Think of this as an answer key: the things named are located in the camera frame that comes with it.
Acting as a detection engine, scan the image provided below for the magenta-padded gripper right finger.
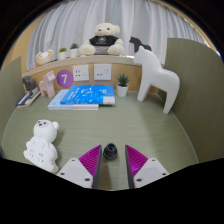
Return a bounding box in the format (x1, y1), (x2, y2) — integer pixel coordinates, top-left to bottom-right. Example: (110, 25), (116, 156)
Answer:
(125, 144), (170, 189)

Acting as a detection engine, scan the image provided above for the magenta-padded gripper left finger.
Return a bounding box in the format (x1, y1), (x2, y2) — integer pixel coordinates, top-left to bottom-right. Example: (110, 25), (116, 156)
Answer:
(56, 144), (103, 189)

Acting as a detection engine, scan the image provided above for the white bear-shaped power strip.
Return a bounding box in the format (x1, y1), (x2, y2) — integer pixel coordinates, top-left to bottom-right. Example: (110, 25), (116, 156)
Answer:
(23, 119), (60, 174)

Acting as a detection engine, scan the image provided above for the light blue book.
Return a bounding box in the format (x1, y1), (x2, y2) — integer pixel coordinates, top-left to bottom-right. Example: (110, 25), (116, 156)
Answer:
(46, 88), (100, 111)

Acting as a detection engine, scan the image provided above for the bright blue book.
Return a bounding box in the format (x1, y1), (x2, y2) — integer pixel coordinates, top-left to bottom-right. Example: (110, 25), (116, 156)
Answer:
(59, 84), (116, 106)

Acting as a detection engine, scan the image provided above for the dark blue book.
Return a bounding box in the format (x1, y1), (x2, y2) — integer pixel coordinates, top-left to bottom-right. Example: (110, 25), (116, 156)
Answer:
(16, 89), (42, 109)

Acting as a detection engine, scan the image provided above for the green partition panel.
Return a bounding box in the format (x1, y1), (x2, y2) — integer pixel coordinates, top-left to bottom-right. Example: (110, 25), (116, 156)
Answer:
(163, 37), (224, 164)
(0, 55), (24, 148)

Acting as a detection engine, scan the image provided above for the spiky potted plant, white pot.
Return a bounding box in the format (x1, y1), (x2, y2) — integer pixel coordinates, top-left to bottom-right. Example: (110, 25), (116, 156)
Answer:
(115, 73), (131, 98)

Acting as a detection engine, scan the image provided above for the pink horse figure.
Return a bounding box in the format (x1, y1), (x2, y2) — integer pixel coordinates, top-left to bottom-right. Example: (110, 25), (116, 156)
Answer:
(38, 70), (57, 99)

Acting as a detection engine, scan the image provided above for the purple round number disc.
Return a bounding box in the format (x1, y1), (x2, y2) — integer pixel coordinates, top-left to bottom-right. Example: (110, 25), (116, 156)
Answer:
(56, 69), (74, 89)

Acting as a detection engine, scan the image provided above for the large white horse figure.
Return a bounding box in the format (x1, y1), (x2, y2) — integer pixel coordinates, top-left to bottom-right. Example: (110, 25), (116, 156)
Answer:
(132, 45), (181, 115)

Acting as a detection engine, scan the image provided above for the dark grey horse figure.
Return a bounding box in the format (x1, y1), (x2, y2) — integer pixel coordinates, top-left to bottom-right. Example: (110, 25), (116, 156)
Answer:
(21, 75), (39, 95)

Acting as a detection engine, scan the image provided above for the light wooden ledge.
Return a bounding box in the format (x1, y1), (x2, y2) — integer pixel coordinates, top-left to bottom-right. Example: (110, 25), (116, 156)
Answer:
(22, 54), (141, 78)

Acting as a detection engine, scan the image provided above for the small potted plant, white pot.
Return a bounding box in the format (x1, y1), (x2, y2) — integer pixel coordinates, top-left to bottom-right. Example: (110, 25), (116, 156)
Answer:
(69, 42), (80, 59)
(58, 47), (68, 61)

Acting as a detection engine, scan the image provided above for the small black horse figure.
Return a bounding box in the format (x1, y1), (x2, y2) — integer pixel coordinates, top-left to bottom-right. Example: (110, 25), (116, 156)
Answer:
(128, 35), (153, 54)

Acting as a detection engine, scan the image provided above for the cream teddy bear, black shirt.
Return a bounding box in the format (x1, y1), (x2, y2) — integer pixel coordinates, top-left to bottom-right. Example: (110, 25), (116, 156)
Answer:
(78, 22), (125, 57)

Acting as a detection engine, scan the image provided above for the white pleated curtain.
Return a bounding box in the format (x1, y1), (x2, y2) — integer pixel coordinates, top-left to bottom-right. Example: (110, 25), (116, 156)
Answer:
(25, 0), (208, 71)

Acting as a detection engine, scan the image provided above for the white wall socket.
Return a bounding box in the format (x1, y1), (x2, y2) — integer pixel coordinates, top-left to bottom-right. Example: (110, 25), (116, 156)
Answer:
(93, 63), (113, 81)
(72, 64), (90, 82)

